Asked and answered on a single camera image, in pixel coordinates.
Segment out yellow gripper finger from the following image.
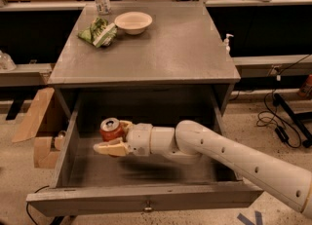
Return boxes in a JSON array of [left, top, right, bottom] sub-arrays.
[[94, 137, 129, 157], [120, 120, 133, 133]]

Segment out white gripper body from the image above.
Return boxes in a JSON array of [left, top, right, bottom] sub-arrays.
[[126, 123, 152, 157]]

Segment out red coke can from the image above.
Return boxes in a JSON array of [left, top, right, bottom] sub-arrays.
[[99, 118, 124, 142]]

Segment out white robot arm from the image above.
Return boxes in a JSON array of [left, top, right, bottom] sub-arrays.
[[94, 118, 312, 218]]

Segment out open grey top drawer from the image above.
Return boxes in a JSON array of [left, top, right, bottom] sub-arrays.
[[26, 89, 262, 216]]

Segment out metal drawer knob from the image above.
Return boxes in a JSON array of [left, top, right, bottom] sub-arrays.
[[143, 201, 154, 213]]

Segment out cardboard box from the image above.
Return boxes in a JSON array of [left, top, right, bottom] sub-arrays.
[[12, 88, 67, 169]]

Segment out grey cabinet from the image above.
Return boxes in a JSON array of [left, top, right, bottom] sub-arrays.
[[49, 0, 240, 112]]

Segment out green chip bag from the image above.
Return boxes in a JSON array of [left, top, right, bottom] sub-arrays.
[[78, 17, 117, 48]]

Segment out white ceramic bowl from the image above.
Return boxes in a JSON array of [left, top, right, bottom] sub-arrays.
[[114, 12, 153, 35]]

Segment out white pump dispenser bottle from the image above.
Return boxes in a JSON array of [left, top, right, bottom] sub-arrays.
[[223, 33, 234, 54]]

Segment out blue tape on floor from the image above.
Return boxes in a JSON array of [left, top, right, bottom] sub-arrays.
[[236, 210, 264, 225]]

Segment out orange bottle on floor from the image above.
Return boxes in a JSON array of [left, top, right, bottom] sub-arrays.
[[297, 75, 312, 98]]

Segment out black cable under drawer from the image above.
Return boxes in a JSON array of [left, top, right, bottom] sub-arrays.
[[25, 185, 51, 225]]

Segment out black floor cable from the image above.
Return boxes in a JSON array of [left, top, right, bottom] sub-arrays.
[[255, 53, 312, 149]]

